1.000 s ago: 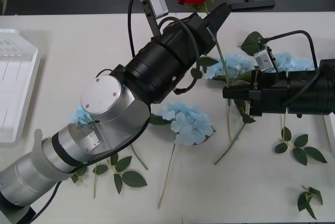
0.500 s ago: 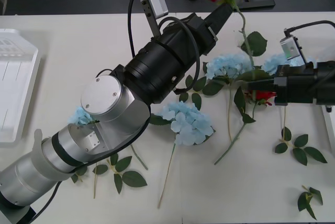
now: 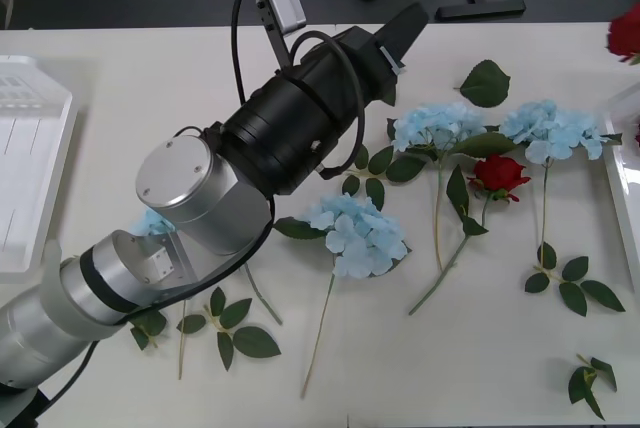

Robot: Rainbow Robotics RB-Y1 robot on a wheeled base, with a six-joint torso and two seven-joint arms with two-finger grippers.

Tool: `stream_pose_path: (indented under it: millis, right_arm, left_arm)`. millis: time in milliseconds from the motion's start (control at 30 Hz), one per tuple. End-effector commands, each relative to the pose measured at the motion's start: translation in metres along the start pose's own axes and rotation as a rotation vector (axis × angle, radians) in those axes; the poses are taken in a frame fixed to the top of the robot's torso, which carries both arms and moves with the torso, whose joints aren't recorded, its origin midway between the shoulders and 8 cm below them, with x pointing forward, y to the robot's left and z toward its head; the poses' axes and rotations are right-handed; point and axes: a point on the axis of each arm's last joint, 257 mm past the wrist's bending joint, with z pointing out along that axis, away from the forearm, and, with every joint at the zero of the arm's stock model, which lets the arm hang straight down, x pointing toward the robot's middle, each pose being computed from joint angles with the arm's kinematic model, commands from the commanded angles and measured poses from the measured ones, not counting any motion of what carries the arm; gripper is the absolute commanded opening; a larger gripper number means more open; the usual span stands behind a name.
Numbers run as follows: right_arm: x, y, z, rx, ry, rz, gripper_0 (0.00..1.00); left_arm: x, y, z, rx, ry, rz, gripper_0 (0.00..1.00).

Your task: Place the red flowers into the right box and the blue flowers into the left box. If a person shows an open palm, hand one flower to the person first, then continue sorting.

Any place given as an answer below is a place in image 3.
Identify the pale blue flower, long stem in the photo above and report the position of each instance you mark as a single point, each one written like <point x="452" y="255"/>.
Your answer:
<point x="360" y="243"/>

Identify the single loose green leaf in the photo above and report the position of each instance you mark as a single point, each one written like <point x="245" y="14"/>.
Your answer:
<point x="485" y="83"/>

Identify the loose green leaf twig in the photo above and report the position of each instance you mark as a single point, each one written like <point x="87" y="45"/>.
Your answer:
<point x="255" y="341"/>
<point x="150" y="322"/>
<point x="580" y="383"/>
<point x="381" y="162"/>
<point x="575" y="268"/>

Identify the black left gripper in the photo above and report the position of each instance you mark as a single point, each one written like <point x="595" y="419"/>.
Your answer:
<point x="365" y="73"/>

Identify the red rose with leafy stem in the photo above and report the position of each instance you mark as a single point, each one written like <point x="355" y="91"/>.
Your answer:
<point x="500" y="173"/>

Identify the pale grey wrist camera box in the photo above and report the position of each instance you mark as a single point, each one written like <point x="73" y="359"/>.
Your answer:
<point x="286" y="4"/>

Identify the silver and black left arm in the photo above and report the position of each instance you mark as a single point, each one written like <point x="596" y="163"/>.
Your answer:
<point x="190" y="188"/>

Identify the pale blue flower, small leaf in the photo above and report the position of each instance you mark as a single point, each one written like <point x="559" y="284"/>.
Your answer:
<point x="550" y="133"/>

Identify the shallow white box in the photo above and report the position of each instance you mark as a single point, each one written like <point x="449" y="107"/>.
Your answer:
<point x="30" y="173"/>
<point x="627" y="208"/>

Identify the pale blue flower, large leaves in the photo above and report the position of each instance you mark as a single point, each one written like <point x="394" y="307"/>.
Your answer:
<point x="435" y="123"/>

